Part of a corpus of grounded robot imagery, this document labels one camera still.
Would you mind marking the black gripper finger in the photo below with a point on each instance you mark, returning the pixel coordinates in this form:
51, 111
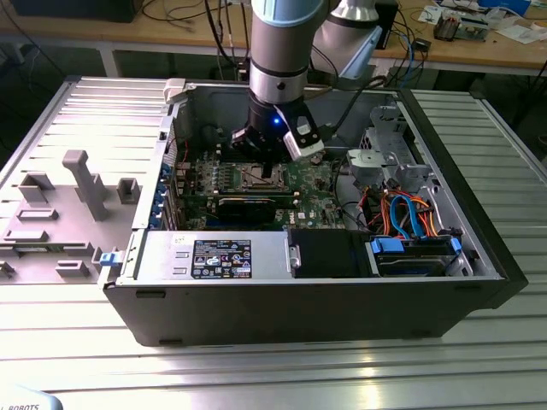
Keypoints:
271, 170
265, 170

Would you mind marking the grey parts rack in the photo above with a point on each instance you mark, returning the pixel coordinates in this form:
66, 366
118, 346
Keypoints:
92, 192

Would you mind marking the blue box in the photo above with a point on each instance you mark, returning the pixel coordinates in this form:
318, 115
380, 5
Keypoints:
504, 5

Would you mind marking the pale blue teach pendant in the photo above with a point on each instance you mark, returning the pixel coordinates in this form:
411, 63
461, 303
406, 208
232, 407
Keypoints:
25, 399

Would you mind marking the black tower box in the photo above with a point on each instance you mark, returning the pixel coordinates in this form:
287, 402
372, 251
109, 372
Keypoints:
389, 21

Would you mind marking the blue case latch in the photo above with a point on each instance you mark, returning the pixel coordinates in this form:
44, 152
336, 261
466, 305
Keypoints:
109, 259

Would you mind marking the white papers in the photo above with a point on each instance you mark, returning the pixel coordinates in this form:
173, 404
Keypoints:
517, 33

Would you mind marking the grey metal device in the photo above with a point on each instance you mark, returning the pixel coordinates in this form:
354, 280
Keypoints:
474, 30

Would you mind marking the black PC case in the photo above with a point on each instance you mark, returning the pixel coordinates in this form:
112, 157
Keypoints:
299, 316

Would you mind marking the wooden workbench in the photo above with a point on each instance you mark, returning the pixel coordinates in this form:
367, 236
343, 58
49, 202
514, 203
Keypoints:
128, 34

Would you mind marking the large black box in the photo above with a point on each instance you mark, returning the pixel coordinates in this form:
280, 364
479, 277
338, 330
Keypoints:
72, 8

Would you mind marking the small black adapter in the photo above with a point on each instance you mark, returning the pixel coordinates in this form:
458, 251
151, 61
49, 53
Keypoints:
423, 43

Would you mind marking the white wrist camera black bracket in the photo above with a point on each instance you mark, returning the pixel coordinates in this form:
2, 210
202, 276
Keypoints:
305, 136

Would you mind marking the green motherboard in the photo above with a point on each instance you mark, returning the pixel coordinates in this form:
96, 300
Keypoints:
316, 200

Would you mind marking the CPU socket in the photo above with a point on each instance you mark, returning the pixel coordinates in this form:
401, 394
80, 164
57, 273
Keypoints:
243, 186

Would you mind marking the black graphics card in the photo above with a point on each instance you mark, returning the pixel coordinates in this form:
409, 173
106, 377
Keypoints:
248, 211

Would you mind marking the metal CPU cooler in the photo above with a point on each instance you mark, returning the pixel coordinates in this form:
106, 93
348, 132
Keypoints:
446, 27

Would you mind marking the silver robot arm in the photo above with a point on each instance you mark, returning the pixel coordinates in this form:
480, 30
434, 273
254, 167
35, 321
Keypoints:
278, 51

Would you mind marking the silver power supply with label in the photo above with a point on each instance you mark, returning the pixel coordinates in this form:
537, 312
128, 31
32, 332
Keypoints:
171, 256

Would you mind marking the white motherboard sticker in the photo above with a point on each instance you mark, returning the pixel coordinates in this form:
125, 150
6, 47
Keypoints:
302, 215

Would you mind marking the CPU with silver lid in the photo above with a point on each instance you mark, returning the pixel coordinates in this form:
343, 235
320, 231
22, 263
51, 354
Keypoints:
254, 175

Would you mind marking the white printed label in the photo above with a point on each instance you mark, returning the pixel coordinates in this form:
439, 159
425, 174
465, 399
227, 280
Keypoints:
382, 76

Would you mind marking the blue expansion slot clip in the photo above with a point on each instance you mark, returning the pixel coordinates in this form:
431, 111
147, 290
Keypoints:
160, 195
155, 216
165, 171

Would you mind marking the hard disk in blue carrier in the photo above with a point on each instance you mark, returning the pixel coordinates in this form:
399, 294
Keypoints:
410, 265

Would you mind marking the green RAM stick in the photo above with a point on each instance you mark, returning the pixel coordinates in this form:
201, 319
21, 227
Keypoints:
239, 195

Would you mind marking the silver drive cage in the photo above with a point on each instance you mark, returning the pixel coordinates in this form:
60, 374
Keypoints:
367, 162

